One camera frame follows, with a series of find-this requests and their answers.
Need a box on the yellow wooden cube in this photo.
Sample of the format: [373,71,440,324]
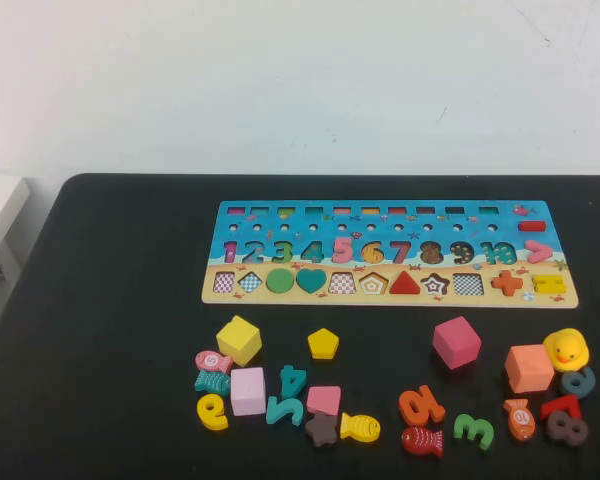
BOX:
[215,314,263,368]

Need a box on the yellow wooden fish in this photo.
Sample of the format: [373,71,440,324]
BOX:
[339,412,382,444]

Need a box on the yellow equals sign piece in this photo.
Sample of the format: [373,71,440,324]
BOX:
[531,274,565,295]

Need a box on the blue number nine piece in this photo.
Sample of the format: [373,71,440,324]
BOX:
[559,366,597,400]

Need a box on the red triangle piece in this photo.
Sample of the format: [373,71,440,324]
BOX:
[388,270,422,296]

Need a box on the yellow pentagon piece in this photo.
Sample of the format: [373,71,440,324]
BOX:
[307,327,341,361]

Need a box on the pink wooden fish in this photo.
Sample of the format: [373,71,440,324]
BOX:
[194,349,234,375]

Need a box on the orange number ten piece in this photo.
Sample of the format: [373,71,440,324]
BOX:
[398,384,447,428]

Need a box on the salmon wooden cube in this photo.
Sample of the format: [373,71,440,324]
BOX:
[504,344,556,394]

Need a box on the teal heart piece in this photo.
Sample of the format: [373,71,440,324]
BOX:
[295,268,328,295]

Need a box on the white side table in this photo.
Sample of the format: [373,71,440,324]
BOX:
[0,174,33,361]

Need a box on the red wooden fish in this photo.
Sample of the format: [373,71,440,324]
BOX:
[400,425,445,460]

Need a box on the brown star piece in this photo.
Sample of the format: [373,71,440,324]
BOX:
[304,410,339,448]

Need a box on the green circle piece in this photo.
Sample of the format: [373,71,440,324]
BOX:
[265,267,296,294]

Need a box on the teal number five piece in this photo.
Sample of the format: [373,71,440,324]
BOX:
[265,394,306,427]

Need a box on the orange wooden fish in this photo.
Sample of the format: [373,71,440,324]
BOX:
[502,398,537,442]

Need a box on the pink number five piece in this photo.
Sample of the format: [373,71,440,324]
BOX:
[331,236,355,265]

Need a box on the red number seven piece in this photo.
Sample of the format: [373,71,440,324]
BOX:
[539,393,582,421]

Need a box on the colourful wooden puzzle board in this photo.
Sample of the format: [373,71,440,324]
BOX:
[200,200,580,309]

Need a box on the orange plus sign piece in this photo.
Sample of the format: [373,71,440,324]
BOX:
[490,270,524,297]

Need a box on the yellow rubber duck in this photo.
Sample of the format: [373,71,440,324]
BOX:
[542,327,591,373]

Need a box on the teal wooden fish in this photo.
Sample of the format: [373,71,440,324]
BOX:
[193,369,232,398]

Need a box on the pink greater-than sign piece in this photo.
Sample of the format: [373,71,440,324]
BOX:
[524,239,554,265]

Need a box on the lilac wooden cube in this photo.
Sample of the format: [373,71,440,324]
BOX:
[229,367,267,417]

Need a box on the pink trapezoid piece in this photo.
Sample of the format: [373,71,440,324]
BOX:
[306,385,342,418]

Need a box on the magenta wooden cube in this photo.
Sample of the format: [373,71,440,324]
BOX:
[432,315,482,371]

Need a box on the brown number eight piece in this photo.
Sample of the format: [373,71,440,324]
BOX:
[545,410,590,446]

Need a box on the yellow number six piece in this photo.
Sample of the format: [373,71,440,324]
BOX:
[196,393,230,432]

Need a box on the green number three piece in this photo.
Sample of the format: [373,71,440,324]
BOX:
[453,413,495,451]

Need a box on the teal number four piece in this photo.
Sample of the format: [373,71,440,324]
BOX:
[279,364,308,400]

